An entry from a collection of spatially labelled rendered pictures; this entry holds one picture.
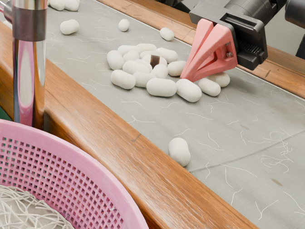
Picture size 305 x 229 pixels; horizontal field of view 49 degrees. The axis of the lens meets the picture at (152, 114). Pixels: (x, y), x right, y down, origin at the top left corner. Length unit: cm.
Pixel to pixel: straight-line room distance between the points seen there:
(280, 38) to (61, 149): 254
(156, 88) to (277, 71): 23
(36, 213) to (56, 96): 11
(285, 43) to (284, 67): 215
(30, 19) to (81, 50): 27
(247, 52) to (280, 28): 228
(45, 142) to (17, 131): 2
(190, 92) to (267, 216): 18
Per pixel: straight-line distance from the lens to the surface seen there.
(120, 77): 40
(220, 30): 42
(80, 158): 24
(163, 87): 39
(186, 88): 40
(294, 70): 56
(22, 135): 26
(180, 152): 28
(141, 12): 76
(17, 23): 25
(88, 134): 27
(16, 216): 25
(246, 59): 45
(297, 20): 48
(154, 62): 47
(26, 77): 26
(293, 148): 38
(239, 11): 45
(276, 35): 275
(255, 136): 38
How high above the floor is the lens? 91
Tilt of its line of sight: 28 degrees down
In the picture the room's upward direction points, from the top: 11 degrees clockwise
